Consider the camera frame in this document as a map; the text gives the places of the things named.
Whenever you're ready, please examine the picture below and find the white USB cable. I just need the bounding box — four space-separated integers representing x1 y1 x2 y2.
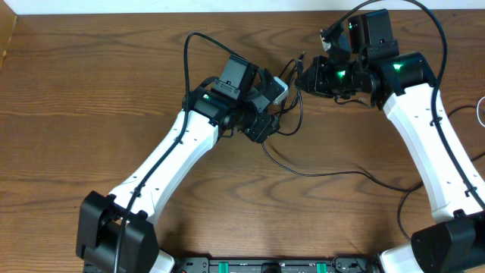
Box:
476 96 485 128

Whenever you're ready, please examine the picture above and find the black USB cable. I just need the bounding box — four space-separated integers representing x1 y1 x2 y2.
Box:
396 105 485 243
261 51 425 193

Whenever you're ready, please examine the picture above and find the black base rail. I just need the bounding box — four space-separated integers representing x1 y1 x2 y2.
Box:
171 256 382 273

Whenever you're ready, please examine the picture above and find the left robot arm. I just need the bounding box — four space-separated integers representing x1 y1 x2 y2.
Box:
76 55 289 272

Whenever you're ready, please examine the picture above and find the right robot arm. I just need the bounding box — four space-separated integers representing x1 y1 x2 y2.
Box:
296 9 484 272

